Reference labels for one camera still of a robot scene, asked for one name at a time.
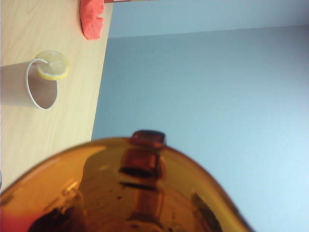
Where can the beige paper cup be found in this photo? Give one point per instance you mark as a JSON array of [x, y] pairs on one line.
[[14, 84]]

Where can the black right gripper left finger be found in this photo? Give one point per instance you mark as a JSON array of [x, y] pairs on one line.
[[58, 221]]

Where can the amber measuring cup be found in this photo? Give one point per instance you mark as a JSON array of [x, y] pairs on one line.
[[108, 181]]

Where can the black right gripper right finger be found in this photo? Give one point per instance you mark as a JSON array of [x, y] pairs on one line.
[[208, 217]]

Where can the red soft lump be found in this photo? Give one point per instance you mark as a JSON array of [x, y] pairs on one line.
[[93, 19]]

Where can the yellow lemon slice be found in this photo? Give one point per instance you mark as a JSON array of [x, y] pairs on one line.
[[54, 67]]

